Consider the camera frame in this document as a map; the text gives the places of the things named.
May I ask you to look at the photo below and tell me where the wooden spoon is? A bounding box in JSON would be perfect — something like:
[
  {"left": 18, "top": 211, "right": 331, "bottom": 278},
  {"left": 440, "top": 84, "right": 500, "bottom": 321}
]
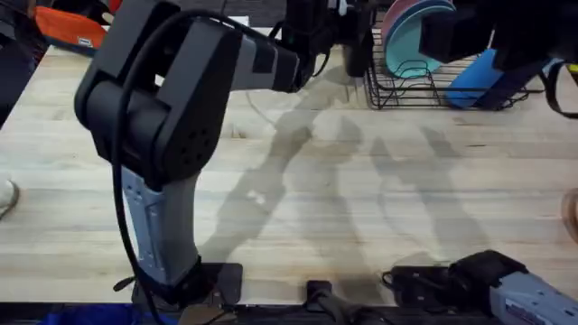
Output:
[{"left": 561, "top": 188, "right": 578, "bottom": 246}]

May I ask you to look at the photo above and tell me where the blue plate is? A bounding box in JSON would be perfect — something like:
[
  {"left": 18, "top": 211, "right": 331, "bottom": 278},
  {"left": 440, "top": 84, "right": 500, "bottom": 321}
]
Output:
[{"left": 383, "top": 0, "right": 455, "bottom": 44}]

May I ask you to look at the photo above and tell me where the light blue cup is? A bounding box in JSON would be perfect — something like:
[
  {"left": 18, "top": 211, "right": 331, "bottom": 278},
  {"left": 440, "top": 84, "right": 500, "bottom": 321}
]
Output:
[{"left": 445, "top": 48, "right": 564, "bottom": 111}]

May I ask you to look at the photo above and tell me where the pink plate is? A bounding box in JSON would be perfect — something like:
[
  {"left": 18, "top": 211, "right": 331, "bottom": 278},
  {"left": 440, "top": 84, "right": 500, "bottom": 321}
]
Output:
[{"left": 380, "top": 0, "right": 424, "bottom": 44}]

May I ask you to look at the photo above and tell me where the teal plate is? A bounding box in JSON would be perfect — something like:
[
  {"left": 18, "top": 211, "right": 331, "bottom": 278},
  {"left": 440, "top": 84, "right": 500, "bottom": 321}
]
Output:
[{"left": 385, "top": 5, "right": 457, "bottom": 79}]

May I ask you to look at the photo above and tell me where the orange zip bag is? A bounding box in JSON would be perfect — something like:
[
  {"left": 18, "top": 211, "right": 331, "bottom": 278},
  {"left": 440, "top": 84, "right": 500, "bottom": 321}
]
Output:
[{"left": 33, "top": 5, "right": 110, "bottom": 58}]

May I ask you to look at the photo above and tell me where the white bowl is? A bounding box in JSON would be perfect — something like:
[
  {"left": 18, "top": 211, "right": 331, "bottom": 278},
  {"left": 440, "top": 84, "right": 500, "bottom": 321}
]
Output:
[{"left": 0, "top": 179, "right": 21, "bottom": 221}]

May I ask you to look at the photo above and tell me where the blue cloth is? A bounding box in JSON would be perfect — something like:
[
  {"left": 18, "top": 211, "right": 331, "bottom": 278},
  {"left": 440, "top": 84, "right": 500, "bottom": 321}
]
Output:
[{"left": 39, "top": 302, "right": 178, "bottom": 325}]

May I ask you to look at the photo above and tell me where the black wire dish rack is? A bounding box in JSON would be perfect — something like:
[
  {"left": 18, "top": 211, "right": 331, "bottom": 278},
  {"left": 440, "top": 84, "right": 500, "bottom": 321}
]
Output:
[{"left": 364, "top": 17, "right": 545, "bottom": 111}]

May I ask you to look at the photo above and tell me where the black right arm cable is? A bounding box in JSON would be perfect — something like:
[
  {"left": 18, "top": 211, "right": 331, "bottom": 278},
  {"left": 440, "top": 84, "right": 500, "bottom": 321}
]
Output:
[{"left": 538, "top": 60, "right": 578, "bottom": 121}]

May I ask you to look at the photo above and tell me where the black rail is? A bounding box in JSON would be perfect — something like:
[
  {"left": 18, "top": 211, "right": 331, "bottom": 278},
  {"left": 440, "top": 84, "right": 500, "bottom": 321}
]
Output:
[{"left": 0, "top": 279, "right": 498, "bottom": 325}]

